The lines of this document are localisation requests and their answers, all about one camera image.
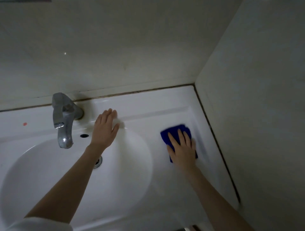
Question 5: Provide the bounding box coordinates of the person's right forearm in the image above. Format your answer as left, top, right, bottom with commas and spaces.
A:
183, 165, 255, 231

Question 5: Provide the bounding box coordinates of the white ceramic sink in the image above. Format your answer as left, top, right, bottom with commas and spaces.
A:
0, 85, 241, 231

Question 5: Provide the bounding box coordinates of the person's left hand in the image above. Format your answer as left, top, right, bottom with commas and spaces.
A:
90, 109, 120, 151

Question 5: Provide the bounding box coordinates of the person's right hand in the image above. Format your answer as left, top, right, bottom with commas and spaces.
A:
166, 129, 197, 168

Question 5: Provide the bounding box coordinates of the chrome faucet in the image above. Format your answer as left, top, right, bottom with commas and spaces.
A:
52, 92, 84, 149

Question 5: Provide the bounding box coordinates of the person's left forearm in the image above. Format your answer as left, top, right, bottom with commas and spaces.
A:
25, 144, 106, 224

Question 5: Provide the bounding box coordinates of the blue cleaning cloth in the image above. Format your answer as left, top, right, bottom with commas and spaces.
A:
160, 124, 198, 164

